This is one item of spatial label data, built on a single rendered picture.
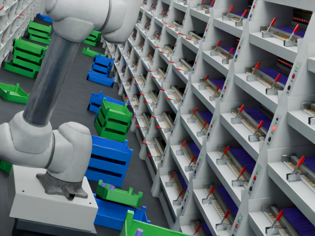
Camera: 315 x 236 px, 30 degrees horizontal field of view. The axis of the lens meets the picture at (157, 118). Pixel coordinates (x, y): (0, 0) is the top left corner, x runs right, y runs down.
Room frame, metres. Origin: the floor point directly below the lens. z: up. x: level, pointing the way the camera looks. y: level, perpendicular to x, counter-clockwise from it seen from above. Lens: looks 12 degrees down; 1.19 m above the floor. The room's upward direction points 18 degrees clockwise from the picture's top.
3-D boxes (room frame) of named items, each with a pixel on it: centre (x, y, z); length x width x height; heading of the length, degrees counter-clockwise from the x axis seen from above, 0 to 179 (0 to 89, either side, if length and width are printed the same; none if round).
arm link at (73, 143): (2.28, 0.30, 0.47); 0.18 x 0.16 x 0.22; 120
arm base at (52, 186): (2.27, 0.28, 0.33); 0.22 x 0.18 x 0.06; 30
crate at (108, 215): (2.85, 0.03, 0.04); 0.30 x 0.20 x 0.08; 102
